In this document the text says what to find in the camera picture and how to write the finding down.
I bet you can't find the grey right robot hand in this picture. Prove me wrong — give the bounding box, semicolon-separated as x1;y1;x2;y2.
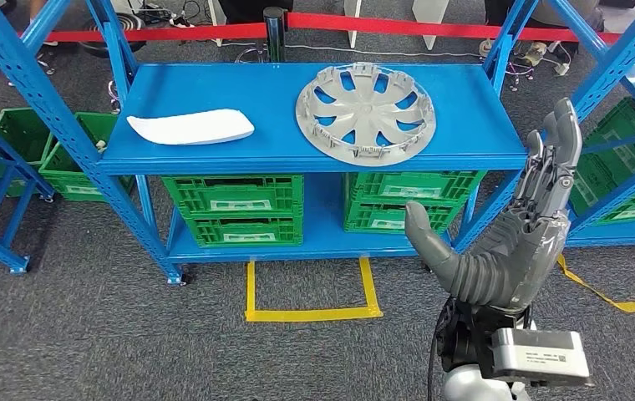
404;98;583;308

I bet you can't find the silver plastic wheel hubcap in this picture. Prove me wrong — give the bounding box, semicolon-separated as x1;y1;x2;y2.
295;62;438;168

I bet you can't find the yellow floor tape strip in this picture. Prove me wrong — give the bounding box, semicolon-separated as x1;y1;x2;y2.
556;243;635;314

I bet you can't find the black round stool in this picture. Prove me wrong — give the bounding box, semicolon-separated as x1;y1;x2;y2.
505;58;535;93
0;52;56;76
234;43;269;64
76;12;147;114

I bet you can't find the person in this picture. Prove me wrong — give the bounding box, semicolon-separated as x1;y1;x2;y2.
0;0;59;48
483;0;607;57
217;0;295;24

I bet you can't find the yellow floor tape square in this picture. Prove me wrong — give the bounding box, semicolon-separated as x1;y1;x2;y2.
244;256;384;323

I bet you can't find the white desk leg panel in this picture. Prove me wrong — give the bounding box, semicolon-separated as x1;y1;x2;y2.
343;0;363;49
411;0;451;51
206;0;227;47

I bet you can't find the red barrier belt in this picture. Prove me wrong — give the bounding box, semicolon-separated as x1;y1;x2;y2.
0;23;267;44
287;12;635;45

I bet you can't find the white curved plastic panel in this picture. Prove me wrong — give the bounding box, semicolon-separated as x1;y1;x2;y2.
126;108;256;147

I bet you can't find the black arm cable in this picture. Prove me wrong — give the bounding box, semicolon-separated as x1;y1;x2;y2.
427;309;443;401

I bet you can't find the black barrier post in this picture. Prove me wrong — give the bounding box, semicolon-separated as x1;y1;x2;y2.
262;6;288;63

